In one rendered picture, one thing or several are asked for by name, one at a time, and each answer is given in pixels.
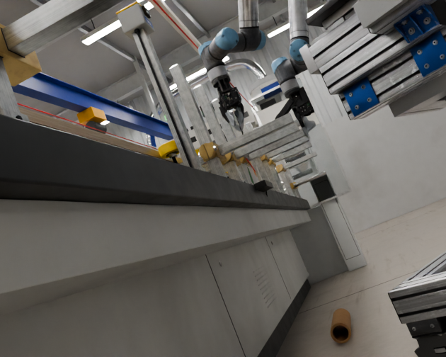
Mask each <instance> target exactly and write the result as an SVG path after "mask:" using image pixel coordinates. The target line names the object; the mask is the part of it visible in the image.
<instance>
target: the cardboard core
mask: <svg viewBox="0 0 446 357"><path fill-rule="evenodd" d="M350 336H351V319H350V313H349V311H347V310H345V309H343V308H339V309H337V310H336V311H335V312H334V313H333V319H332V323H331V337H332V339H333V340H334V341H335V342H337V343H340V344H344V343H345V342H347V341H348V340H349V339H350Z"/></svg>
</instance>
